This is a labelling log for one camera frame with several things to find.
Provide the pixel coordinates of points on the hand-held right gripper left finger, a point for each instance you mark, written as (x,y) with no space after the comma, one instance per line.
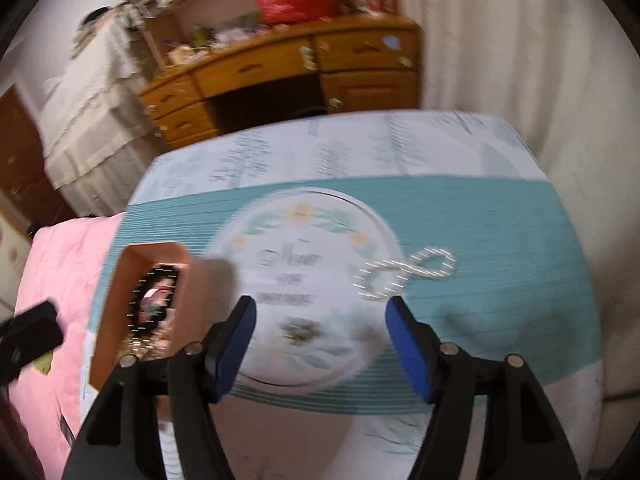
(232,350)

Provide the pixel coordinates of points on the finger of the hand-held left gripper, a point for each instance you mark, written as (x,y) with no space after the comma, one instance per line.
(30,345)
(32,315)

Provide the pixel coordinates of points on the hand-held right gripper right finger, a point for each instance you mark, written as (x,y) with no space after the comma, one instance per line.
(407,350)

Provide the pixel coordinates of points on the pink plastic tray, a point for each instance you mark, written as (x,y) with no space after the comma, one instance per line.
(200,300)

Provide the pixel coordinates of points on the small gold brooch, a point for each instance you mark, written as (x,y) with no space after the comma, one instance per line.
(299,333)

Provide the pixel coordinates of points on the pink blanket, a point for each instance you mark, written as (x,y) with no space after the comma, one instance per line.
(65,260)

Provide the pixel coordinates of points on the tree print tablecloth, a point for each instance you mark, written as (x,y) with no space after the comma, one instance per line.
(500,260)

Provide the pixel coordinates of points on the brown wooden door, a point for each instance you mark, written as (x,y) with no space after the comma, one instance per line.
(20,160)

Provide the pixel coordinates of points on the lace-covered cabinet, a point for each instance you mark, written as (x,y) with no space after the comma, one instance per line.
(90,110)

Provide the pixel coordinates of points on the wooden desk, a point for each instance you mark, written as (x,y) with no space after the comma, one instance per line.
(260,62)

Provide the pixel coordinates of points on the white floral curtain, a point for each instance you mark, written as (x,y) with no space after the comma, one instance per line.
(500,60)

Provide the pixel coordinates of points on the black bag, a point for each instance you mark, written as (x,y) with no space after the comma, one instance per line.
(97,15)

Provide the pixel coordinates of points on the wooden desk hutch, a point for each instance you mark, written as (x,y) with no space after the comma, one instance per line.
(235,0)

